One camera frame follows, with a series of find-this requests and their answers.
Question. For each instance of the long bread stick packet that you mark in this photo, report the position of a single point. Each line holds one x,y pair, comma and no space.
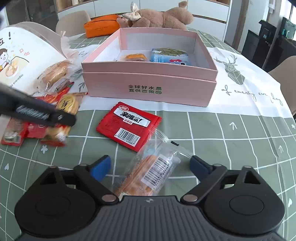
149,169

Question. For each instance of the red snack packet clear window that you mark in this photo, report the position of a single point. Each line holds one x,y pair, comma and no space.
15,133

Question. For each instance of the white cartoon print bag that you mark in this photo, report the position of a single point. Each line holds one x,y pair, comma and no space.
27,49

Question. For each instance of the red barcode snack packet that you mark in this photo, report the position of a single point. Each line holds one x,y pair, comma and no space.
128,126

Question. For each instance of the beige chair right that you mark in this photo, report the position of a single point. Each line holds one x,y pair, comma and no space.
285,74

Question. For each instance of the orange tissue pouch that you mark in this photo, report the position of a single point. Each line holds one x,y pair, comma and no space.
101,26

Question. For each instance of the beige chair left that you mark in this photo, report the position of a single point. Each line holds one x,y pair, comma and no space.
73,24

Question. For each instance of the beige chair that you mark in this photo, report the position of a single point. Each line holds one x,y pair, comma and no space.
285,74
73,24

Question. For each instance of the round bun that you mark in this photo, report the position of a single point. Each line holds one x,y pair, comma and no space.
53,74

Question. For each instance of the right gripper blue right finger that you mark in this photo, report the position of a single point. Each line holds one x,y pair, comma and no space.
208,175

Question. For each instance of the green checked tablecloth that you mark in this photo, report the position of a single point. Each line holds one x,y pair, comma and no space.
233,140

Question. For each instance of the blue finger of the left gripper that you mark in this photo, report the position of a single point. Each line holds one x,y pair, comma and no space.
46,114

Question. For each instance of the red spicy strip packet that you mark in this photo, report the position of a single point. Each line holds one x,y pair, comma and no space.
38,130

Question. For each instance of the blue seaweed snack packet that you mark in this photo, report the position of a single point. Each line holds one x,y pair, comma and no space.
171,56

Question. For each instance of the small orange cracker packet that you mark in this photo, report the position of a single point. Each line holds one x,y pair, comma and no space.
134,57

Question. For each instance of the white printed table runner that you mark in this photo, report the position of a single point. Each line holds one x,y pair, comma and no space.
241,88

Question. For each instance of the pink cardboard gift box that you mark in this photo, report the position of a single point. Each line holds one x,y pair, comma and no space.
106,74

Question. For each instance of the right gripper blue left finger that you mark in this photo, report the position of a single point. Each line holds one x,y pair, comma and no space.
89,179

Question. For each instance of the black water dispenser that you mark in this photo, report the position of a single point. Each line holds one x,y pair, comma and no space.
268,48

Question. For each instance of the yellow round cake packet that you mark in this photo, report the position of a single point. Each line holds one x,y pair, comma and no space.
67,108

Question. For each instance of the brown plush toy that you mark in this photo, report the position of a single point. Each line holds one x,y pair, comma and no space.
174,18

